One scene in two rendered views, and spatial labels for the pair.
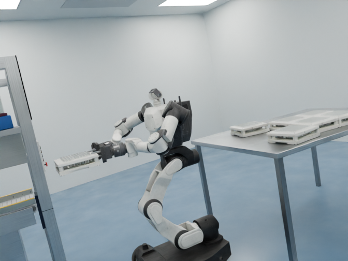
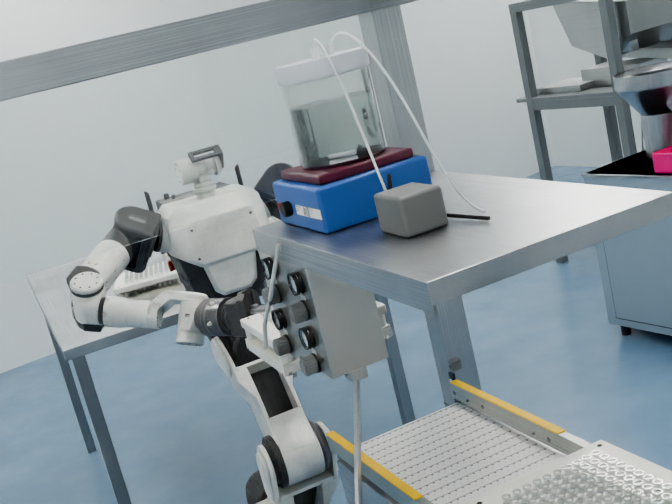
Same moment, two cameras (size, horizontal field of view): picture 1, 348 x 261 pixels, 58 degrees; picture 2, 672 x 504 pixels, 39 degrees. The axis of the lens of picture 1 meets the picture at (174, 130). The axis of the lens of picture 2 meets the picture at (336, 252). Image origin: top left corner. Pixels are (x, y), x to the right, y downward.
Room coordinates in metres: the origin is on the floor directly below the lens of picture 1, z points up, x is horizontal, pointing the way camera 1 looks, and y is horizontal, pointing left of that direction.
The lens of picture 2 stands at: (1.75, 2.58, 1.64)
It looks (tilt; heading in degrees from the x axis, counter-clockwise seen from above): 13 degrees down; 275
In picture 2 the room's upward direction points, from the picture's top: 14 degrees counter-clockwise
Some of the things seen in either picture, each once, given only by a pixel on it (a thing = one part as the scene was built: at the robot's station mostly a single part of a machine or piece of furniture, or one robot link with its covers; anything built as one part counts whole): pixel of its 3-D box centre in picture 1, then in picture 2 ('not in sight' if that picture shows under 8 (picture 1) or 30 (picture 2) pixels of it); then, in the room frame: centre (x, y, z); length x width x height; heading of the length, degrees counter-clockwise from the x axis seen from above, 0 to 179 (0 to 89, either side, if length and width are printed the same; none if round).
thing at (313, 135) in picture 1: (293, 137); not in sight; (2.13, -0.80, 0.89); 0.24 x 0.24 x 0.02; 29
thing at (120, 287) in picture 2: (248, 126); (149, 275); (2.67, -0.63, 0.94); 0.25 x 0.24 x 0.02; 13
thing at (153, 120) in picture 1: (169, 122); (213, 241); (2.28, 0.02, 1.14); 0.34 x 0.30 x 0.36; 25
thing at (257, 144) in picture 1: (297, 126); (181, 265); (2.66, -1.04, 0.86); 1.50 x 1.10 x 0.04; 114
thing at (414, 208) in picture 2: not in sight; (407, 208); (1.75, 1.23, 1.36); 0.10 x 0.07 x 0.06; 116
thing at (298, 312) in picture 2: not in sight; (298, 309); (1.95, 1.12, 1.21); 0.03 x 0.03 x 0.04; 26
